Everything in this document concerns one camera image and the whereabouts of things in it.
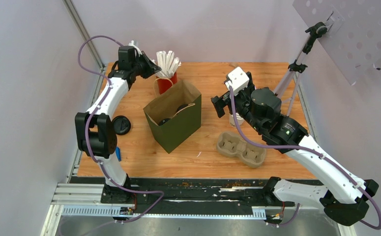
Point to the white wrapped straws bundle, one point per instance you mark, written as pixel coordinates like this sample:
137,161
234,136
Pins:
168,63

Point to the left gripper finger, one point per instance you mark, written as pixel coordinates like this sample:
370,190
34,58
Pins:
152,71
148,62

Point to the black coffee lid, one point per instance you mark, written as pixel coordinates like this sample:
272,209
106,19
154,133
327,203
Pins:
182,107
163,121

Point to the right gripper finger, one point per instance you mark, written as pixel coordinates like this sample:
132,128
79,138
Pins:
226,97
219,105

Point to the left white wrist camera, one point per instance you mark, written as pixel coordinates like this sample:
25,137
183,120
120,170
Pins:
134,44

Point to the red cup holder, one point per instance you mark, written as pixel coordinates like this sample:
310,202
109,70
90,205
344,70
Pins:
165,83

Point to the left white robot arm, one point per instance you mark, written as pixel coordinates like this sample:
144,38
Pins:
95,131

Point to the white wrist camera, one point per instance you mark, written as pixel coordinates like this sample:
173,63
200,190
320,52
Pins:
134,44
236,80

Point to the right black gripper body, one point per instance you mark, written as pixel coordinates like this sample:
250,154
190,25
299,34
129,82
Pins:
241,101

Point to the grey tripod stand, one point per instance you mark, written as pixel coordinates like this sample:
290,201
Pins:
314,32

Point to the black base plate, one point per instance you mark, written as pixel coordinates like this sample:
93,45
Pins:
194,196

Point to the grey perforated panel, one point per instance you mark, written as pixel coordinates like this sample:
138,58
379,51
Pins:
353,40

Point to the blue toy brick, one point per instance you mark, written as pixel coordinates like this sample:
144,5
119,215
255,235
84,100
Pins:
118,154

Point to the green paper bag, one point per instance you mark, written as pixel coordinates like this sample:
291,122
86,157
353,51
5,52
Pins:
181,125

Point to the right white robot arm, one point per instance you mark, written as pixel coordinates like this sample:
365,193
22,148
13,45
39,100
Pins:
341,195

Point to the brown cardboard cup carrier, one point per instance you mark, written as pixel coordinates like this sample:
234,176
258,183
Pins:
230,144

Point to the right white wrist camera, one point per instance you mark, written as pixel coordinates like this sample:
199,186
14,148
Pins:
236,80

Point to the stack of black lids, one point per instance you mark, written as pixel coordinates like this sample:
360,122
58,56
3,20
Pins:
122,125

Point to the stack of white paper cups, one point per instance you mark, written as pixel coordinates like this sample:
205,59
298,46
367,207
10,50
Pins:
235,118

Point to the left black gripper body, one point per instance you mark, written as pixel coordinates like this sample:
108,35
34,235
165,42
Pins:
141,67

